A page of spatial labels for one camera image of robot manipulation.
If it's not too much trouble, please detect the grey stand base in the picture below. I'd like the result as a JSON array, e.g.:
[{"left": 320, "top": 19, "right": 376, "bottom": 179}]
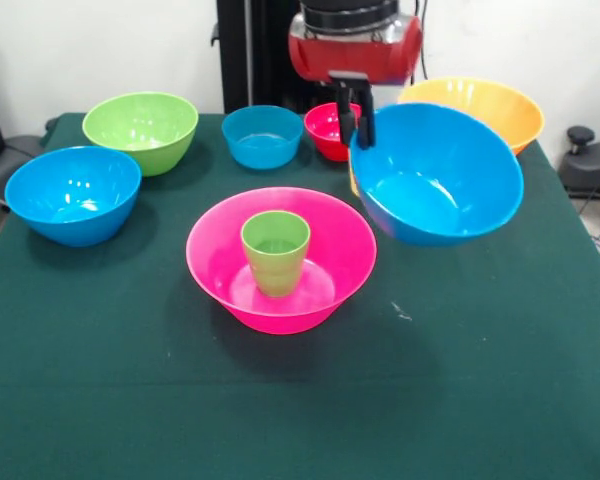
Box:
[{"left": 559, "top": 142, "right": 600, "bottom": 201}]

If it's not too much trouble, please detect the stepped green plastic cup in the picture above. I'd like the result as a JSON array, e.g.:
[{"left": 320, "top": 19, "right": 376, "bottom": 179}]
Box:
[{"left": 240, "top": 210, "right": 312, "bottom": 299}]

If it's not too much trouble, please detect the green plastic bowl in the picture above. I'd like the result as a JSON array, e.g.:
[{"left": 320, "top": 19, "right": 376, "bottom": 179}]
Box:
[{"left": 81, "top": 91, "right": 200, "bottom": 177}]

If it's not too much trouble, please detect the pink plastic bowl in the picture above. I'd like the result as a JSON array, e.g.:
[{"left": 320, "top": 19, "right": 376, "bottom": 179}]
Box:
[{"left": 185, "top": 186, "right": 379, "bottom": 336}]

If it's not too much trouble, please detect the black knob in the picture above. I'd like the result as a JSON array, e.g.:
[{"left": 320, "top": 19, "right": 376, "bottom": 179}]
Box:
[{"left": 567, "top": 125, "right": 595, "bottom": 156}]

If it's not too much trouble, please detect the black hanging cable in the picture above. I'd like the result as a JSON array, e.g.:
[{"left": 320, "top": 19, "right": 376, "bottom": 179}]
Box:
[{"left": 414, "top": 0, "right": 430, "bottom": 84}]

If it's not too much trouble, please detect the dark green table cloth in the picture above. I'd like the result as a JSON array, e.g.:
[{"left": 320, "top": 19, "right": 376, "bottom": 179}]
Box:
[{"left": 0, "top": 112, "right": 600, "bottom": 480}]

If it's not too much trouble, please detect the orange plastic bowl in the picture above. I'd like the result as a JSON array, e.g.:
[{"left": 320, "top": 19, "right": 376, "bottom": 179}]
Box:
[{"left": 396, "top": 76, "right": 546, "bottom": 156}]

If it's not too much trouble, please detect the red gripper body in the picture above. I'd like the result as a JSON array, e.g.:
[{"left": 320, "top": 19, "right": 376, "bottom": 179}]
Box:
[{"left": 287, "top": 12, "right": 425, "bottom": 86}]

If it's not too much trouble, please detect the large blue plastic bowl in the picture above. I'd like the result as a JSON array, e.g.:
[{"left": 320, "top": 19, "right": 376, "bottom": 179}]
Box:
[
  {"left": 348, "top": 102, "right": 525, "bottom": 248},
  {"left": 3, "top": 145, "right": 142, "bottom": 249}
]

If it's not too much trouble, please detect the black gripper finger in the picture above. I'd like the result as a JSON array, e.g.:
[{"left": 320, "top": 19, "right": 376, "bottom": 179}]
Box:
[
  {"left": 337, "top": 87, "right": 356, "bottom": 146},
  {"left": 357, "top": 84, "right": 377, "bottom": 150}
]

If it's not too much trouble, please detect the red plastic bowl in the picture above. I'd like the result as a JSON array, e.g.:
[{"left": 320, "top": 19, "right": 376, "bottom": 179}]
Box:
[{"left": 303, "top": 102, "right": 364, "bottom": 163}]

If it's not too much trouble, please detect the small blue plastic bowl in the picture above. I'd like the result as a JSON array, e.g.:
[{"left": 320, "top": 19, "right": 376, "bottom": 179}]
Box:
[{"left": 221, "top": 104, "right": 305, "bottom": 170}]

